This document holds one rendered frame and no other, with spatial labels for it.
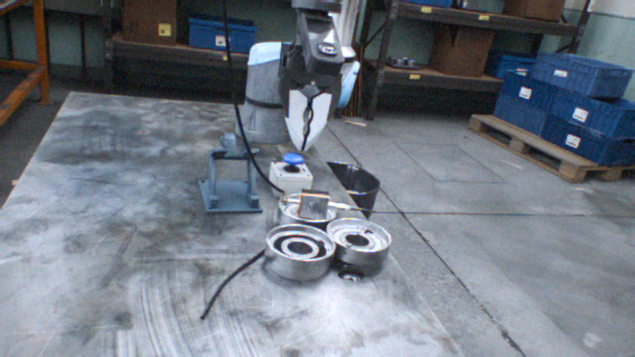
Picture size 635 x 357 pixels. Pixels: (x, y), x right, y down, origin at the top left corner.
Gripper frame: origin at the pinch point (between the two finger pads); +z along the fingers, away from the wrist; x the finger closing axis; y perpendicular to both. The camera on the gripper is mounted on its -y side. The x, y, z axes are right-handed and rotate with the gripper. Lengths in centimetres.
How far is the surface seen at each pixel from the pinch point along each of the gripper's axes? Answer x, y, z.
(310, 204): -4.1, 6.4, 11.8
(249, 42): -43, 352, -4
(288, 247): 0.9, -1.3, 16.1
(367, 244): -12.7, -0.1, 16.1
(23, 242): 37.5, 4.4, 17.9
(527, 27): -284, 342, -45
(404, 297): -14.7, -11.3, 19.5
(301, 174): -6.1, 21.5, 10.7
